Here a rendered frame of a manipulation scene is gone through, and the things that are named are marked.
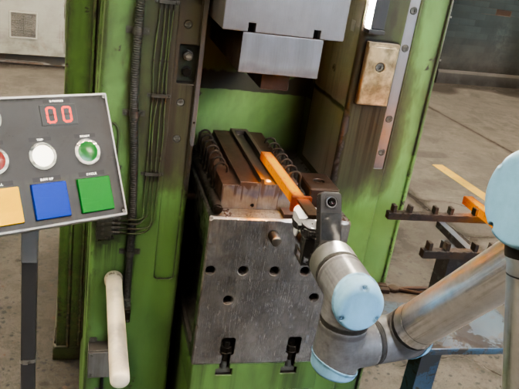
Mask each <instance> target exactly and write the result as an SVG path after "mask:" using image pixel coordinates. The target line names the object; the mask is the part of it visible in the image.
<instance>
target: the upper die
mask: <svg viewBox="0 0 519 389"><path fill-rule="evenodd" d="M210 39H211V40H212V41H213V42H214V43H215V45H216V46H217V47H218V48H219V50H220V51H221V52H222V53H223V55H224V56H225V57H226V58H227V59H228V61H230V62H231V64H232V65H233V66H234V67H235V68H236V70H237V71H238V72H243V73H259V74H267V75H276V76H292V77H300V78H309V79H317V74H318V70H319V65H320V61H321V53H322V49H323V44H324V40H320V39H317V38H316V37H314V36H313V38H312V39H307V38H300V37H293V36H279V35H271V34H264V33H257V32H254V31H253V30H252V29H250V28H248V32H244V31H236V30H229V29H223V28H222V27H221V26H220V25H219V24H218V23H217V22H216V21H215V20H214V19H213V18H212V24H211V31H210Z"/></svg>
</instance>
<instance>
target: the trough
mask: <svg viewBox="0 0 519 389"><path fill-rule="evenodd" d="M235 132H236V133H237V135H238V137H239V139H240V140H241V141H242V143H243V145H244V147H245V148H246V150H247V151H248V153H249V155H250V157H251V158H252V159H253V161H254V163H255V165H256V166H257V167H258V169H259V171H260V173H261V175H262V176H263V177H264V179H270V180H271V182H266V181H265V182H264V184H275V185H276V182H275V180H274V179H273V177H272V175H271V174H270V173H269V171H268V170H267V169H266V167H265V166H264V164H263V162H262V161H261V160H260V155H261V154H260V153H259V151H258V150H257V148H256V146H255V145H254V143H253V142H252V141H251V139H250V138H249V136H248V134H247V133H246V132H245V131H242V130H235Z"/></svg>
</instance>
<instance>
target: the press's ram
mask: <svg viewBox="0 0 519 389"><path fill-rule="evenodd" d="M350 4H351V0H210V3H209V15H210V16H211V17H212V18H213V19H214V20H215V21H216V22H217V23H218V24H219V25H220V26H221V27H222V28H223V29H229V30H236V31H244V32H248V28H250V29H252V30H253V31H254V32H257V33H264V34H271V35H279V36H293V37H300V38H307V39H312V38H313V36H314V37H316V38H317V39H320V40H327V41H335V42H343V41H344V33H345V29H346V25H347V20H348V13H349V8H350Z"/></svg>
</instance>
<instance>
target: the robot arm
mask: <svg viewBox="0 0 519 389"><path fill-rule="evenodd" d="M316 209H317V218H316V219H310V218H308V217H307V215H306V214H305V213H304V211H303V209H302V208H301V207H300V206H299V205H296V206H295V207H294V209H293V217H292V225H293V234H294V235H295V236H297V233H298V232H300V233H301V235H302V236H301V238H300V248H299V246H298V245H297V244H296V245H295V249H294V255H295V256H296V258H297V260H298V262H299V263H300V265H301V266H309V267H310V271H311V273H312V275H313V276H314V278H315V280H316V282H317V284H318V285H319V287H320V288H321V291H322V293H323V294H324V299H323V303H322V307H321V314H320V317H319V320H318V325H317V331H316V334H315V338H314V345H313V346H312V347H311V351H312V353H311V358H310V362H311V365H312V367H313V368H314V370H315V371H316V372H317V373H318V374H319V375H321V376H322V377H323V378H325V379H327V380H329V381H333V382H336V383H347V382H350V381H352V380H354V378H355V377H356V376H357V375H358V369H359V368H363V367H371V366H375V365H378V364H386V363H391V362H395V361H400V360H413V359H417V358H419V357H421V356H424V355H426V354H427V353H428V352H429V351H430V350H431V348H432V346H433V343H435V342H436V341H437V340H440V339H442V338H443V337H445V336H447V335H449V334H450V333H452V332H454V331H456V330H458V329H459V328H461V327H463V326H465V325H467V324H468V323H471V322H472V321H474V320H476V319H478V318H479V317H481V316H483V315H485V314H486V313H489V312H490V311H492V310H494V309H496V308H497V307H499V306H501V305H503V304H505V306H504V350H503V373H502V389H519V151H516V152H514V153H512V154H511V155H509V156H508V157H506V158H505V160H504V161H503V162H502V164H500V165H498V166H497V168H496V170H495V171H494V173H493V174H492V176H491V178H490V180H489V183H488V185H487V190H486V194H485V215H486V218H487V223H488V225H492V226H493V228H492V230H491V231H492V232H493V234H494V236H495V237H496V238H497V239H498V240H499V241H498V242H496V243H494V244H493V245H492V246H491V247H489V248H488V249H486V250H484V251H483V252H481V253H480V254H479V255H477V256H475V257H474V258H472V259H471V260H470V261H468V262H466V263H465V264H464V265H462V266H460V267H459V268H458V269H456V270H455V271H453V272H451V273H450V274H449V275H448V276H446V277H444V278H443V279H441V280H440V281H438V282H437V283H436V284H434V285H433V286H431V287H429V288H428V289H427V290H425V291H424V292H422V293H420V294H419V295H418V296H416V297H415V298H413V299H412V300H410V301H409V302H407V303H404V304H402V305H401V306H399V307H398V308H396V309H395V310H393V311H391V312H390V313H388V314H385V315H382V311H383V308H384V298H383V295H382V292H381V290H380V288H379V286H378V284H377V282H376V281H375V280H374V279H373V278H372V277H371V276H370V274H369V273H368V271H367V270H366V268H365V267H364V266H363V265H362V263H361V261H360V260H359V259H358V257H357V256H356V255H355V253H354V252H353V250H352V249H351V247H350V246H349V245H348V244H346V243H344V242H342V241H341V194H340V193H338V192H329V191H324V192H321V193H319V194H318V195H317V207H316ZM297 250H298V251H299V253H300V258H299V257H298V256H297ZM304 257H305V258H306V259H308V261H306V262H304Z"/></svg>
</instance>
